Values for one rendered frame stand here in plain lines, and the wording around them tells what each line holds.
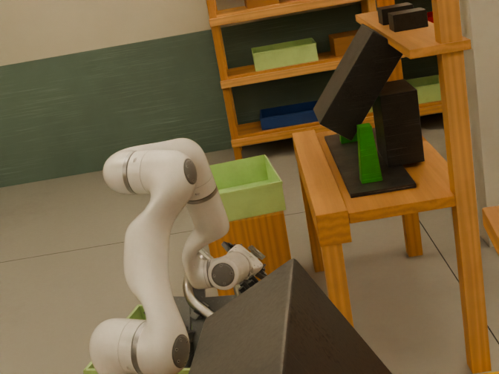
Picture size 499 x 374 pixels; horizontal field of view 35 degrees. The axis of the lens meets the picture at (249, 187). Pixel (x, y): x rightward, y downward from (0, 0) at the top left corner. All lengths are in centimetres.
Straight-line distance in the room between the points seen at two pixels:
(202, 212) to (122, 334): 39
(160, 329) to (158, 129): 668
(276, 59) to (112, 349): 602
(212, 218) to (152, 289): 32
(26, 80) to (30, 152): 76
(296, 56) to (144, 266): 599
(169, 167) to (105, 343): 41
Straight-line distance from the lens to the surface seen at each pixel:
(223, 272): 207
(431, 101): 791
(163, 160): 174
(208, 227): 200
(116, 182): 181
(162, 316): 173
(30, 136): 858
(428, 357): 406
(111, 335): 179
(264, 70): 758
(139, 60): 821
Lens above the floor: 209
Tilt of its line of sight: 17 degrees down
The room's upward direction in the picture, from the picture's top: 10 degrees counter-clockwise
